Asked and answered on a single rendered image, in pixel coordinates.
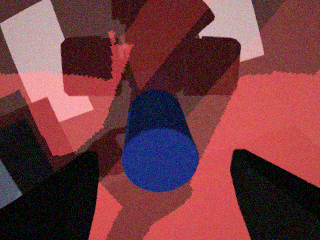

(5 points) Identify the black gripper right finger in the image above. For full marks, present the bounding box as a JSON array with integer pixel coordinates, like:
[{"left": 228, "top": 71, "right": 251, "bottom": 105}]
[{"left": 229, "top": 149, "right": 320, "bottom": 240}]

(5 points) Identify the dark blue cylinder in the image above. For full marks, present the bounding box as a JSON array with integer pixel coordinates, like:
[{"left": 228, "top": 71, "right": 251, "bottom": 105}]
[{"left": 121, "top": 89, "right": 199, "bottom": 192}]

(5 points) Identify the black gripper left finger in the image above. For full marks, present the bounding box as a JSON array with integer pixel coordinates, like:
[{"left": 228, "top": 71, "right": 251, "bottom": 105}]
[{"left": 0, "top": 151, "right": 100, "bottom": 240}]

